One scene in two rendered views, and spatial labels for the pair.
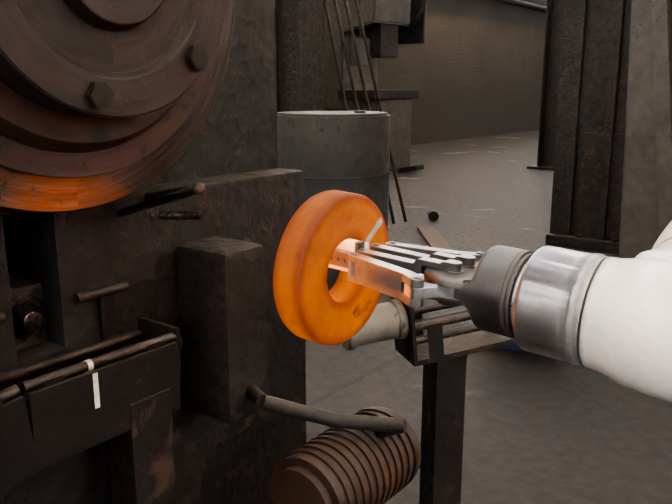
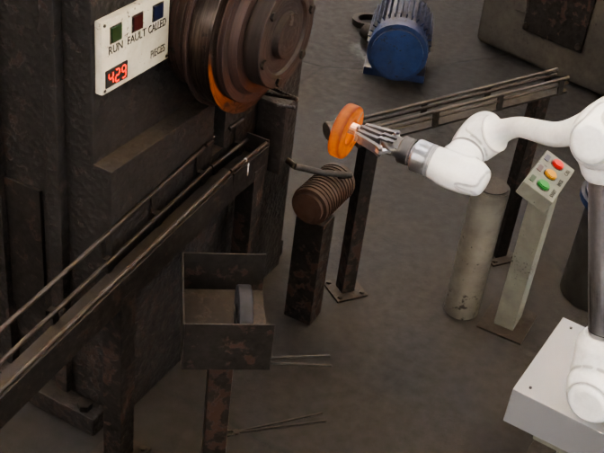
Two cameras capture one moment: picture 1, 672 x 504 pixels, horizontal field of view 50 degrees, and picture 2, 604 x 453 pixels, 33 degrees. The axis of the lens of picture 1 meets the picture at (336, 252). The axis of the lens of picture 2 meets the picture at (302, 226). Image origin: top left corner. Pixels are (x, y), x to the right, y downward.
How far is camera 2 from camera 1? 213 cm
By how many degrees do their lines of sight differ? 25
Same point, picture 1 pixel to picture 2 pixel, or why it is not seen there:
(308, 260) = (341, 135)
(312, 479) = (315, 198)
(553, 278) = (421, 154)
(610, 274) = (437, 155)
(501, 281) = (405, 151)
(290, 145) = not seen: outside the picture
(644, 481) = not seen: hidden behind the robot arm
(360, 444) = (333, 182)
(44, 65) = (269, 79)
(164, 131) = not seen: hidden behind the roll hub
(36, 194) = (244, 106)
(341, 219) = (351, 118)
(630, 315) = (439, 168)
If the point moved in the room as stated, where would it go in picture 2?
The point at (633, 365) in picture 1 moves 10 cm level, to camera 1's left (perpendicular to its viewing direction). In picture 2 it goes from (439, 181) to (402, 180)
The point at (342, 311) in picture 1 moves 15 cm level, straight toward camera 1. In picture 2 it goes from (347, 146) to (357, 176)
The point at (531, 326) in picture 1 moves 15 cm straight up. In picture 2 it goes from (413, 166) to (423, 116)
